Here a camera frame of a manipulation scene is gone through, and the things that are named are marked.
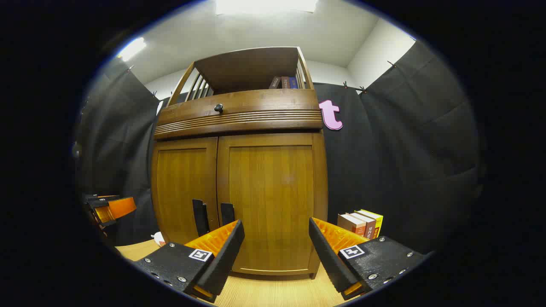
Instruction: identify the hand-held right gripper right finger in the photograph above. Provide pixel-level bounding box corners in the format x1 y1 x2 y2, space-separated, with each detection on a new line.
309 217 429 301

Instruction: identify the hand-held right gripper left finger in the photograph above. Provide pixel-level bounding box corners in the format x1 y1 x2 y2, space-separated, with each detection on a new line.
134 220 245 304

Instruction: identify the black cabinet door handle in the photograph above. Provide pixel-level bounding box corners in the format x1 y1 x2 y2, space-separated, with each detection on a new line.
220 203 235 226
193 199 209 237

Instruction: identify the wooden shoe cabinet door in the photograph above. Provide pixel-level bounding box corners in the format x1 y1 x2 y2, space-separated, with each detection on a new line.
151 137 219 246
217 132 328 275

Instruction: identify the wooden double-door shoe cabinet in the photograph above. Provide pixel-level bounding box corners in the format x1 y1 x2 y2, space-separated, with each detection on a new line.
151 46 329 280

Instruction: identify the wooden cabinet drawer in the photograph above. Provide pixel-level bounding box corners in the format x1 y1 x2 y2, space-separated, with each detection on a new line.
154 89 323 140

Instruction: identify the beige book with orange label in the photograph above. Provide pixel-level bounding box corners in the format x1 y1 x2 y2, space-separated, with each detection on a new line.
337 213 366 237

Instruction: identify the yellow book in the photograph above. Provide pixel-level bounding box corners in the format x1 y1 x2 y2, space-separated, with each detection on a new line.
358 209 383 239

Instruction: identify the black backdrop cloth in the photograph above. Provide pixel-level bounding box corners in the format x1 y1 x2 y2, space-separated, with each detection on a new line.
77 41 485 256

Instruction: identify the ceiling light strip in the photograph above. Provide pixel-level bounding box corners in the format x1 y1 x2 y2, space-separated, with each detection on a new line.
117 37 147 61

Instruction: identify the ceiling light panel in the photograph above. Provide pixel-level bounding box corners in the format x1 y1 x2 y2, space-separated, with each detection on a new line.
215 0 318 15

